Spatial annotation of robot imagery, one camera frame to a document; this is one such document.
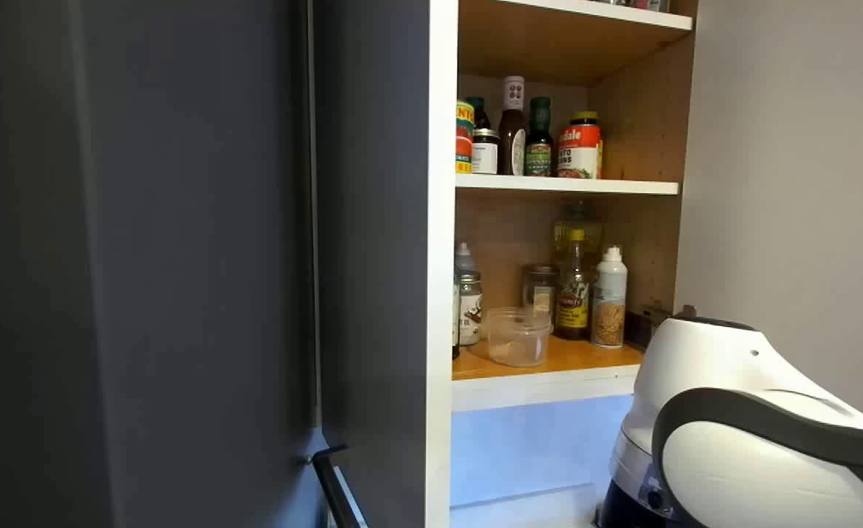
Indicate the green glass bottle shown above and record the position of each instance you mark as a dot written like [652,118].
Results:
[539,141]

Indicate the yellow lid red jar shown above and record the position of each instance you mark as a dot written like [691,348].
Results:
[461,149]

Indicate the clear plastic lunchbox container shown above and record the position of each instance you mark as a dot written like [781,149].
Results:
[514,342]

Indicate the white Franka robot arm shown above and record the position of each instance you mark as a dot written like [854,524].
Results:
[727,458]

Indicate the glass jar with lid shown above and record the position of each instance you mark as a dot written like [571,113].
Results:
[539,289]

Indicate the white spray bottle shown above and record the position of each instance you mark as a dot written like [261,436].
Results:
[608,303]

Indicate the large yellow oil bottle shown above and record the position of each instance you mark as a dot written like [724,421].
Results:
[575,222]

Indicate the white wooden wall cabinet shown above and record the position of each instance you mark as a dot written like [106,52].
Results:
[442,244]

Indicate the dark sauce bottle white cap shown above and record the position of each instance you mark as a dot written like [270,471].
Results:
[512,122]

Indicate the small white label jar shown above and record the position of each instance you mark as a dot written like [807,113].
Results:
[484,157]

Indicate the clear bottle with white label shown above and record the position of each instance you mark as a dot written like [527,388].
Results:
[468,303]

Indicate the dark grey refrigerator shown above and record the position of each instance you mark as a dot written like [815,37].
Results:
[157,244]

